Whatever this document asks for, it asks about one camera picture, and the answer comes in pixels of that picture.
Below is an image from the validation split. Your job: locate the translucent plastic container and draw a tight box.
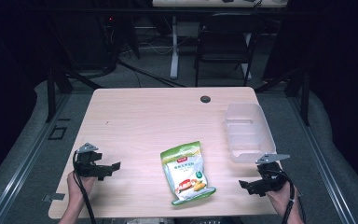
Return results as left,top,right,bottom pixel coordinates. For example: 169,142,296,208
223,103,277,164

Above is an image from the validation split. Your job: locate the aluminium floor rail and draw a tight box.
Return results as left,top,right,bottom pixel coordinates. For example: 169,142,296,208
286,95,358,224
0,92,73,224

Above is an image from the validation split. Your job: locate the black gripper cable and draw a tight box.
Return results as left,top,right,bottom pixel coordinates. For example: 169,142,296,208
267,169,308,224
72,149,98,224

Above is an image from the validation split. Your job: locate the person's left hand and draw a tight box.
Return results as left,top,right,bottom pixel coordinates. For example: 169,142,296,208
66,170,98,203

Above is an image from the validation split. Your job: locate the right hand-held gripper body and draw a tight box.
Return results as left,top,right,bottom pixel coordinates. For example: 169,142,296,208
255,153,292,192

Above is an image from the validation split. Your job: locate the black metal stand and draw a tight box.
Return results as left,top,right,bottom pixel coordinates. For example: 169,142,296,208
255,66,311,127
45,60,104,123

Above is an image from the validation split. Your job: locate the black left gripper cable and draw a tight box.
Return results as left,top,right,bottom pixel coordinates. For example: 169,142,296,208
72,149,98,224

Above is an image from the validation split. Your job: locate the green and white snack bag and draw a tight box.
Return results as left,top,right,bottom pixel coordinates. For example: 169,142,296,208
159,140,217,206

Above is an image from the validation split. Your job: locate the grey tape strip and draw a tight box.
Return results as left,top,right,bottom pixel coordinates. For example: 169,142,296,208
42,192,66,203

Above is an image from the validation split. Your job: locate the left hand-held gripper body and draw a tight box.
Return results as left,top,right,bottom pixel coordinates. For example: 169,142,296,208
73,142,114,178

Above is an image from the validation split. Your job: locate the person's right hand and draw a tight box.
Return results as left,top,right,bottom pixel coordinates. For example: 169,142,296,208
265,181,300,217

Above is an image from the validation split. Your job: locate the black floor cable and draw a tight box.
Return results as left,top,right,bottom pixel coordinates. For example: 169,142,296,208
117,59,187,89

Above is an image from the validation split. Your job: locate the black chair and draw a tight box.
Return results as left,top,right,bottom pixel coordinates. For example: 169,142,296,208
194,12,264,88

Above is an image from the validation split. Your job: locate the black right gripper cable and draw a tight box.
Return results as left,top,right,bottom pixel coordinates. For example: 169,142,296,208
267,169,308,224

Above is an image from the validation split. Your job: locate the white desk leg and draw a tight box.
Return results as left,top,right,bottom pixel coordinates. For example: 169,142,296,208
170,15,180,80

